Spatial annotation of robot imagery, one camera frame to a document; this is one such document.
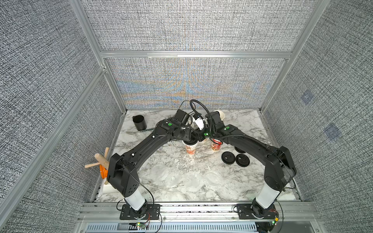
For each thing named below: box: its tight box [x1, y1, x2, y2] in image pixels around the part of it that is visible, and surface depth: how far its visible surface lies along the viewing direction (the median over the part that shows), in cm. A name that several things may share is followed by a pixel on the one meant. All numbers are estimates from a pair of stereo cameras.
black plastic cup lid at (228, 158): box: [220, 151, 236, 165], surface depth 94 cm
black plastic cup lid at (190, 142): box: [183, 139, 198, 146], surface depth 82 cm
